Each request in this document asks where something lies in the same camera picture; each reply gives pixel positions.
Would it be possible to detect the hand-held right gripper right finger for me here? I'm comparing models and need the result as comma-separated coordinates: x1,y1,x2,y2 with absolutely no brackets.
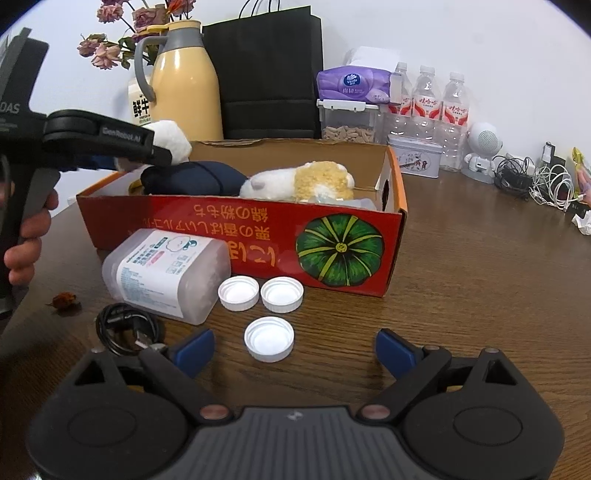
355,328,520,428

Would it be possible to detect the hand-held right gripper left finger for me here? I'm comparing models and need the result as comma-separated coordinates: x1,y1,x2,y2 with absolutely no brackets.
69,329,234,428

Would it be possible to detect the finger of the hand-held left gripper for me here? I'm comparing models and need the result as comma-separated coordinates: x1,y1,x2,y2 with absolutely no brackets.
139,137,173,167

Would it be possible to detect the white fluffy plush toy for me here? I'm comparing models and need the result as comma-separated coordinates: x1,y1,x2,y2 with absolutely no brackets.
113,120,192,175

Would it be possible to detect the navy blue cloth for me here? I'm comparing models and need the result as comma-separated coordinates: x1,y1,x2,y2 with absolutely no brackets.
140,161,249,197

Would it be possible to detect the white bottle cap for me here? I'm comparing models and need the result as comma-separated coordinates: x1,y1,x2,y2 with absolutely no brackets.
244,316,295,363
261,277,304,313
218,275,260,312

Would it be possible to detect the orange cardboard box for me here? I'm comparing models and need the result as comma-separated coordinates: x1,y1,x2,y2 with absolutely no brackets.
76,137,409,298

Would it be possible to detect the person's left hand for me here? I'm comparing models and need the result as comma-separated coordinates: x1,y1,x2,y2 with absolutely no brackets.
4,189,60,288

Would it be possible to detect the white milk carton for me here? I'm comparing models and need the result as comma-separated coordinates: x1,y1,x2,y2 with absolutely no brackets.
127,76,155,127

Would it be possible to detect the yellow thermos jug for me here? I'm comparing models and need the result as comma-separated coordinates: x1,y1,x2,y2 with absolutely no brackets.
134,19,225,141

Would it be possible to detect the clear labelled plastic jar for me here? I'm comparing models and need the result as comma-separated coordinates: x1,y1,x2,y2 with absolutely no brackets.
102,228,232,326

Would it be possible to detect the dried pink flower bouquet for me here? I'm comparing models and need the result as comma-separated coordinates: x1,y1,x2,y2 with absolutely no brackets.
78,0,197,70

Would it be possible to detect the black paper bag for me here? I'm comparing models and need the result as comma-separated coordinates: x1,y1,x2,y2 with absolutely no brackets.
202,0,324,139

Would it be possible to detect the dried rose head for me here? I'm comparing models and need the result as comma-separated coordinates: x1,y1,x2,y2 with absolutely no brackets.
46,292,83,313

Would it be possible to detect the clear crumpled plastic bag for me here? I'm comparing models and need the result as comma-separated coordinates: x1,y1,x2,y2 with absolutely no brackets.
307,194,379,213

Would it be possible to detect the white yellow sheep plush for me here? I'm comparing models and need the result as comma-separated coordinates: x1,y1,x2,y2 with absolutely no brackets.
239,161,356,203

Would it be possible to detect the clear seed container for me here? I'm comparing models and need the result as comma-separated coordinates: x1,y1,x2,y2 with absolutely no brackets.
316,98,386,143

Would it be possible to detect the white tin box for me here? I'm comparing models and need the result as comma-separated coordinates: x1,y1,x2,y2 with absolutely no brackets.
387,135,443,178

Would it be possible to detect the purple tissue pack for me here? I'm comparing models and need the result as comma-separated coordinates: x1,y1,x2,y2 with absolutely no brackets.
316,46,402,104

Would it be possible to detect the white robot speaker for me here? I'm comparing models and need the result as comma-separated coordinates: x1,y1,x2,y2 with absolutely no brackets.
462,121,503,184

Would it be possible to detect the clear water bottle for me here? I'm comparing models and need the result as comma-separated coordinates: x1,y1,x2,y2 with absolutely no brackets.
411,65,444,139
441,71,472,172
388,62,414,139

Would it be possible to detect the black power adapter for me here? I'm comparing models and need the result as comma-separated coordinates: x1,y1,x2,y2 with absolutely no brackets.
540,142,566,174

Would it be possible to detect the yellow pink packet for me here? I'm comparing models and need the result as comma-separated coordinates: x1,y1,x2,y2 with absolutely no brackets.
571,147,591,204

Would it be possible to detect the black coiled cable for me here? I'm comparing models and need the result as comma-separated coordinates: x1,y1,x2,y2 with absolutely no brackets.
95,302,166,357

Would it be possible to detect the white cable bundle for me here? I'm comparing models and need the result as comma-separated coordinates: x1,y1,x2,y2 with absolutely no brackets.
529,166,587,210

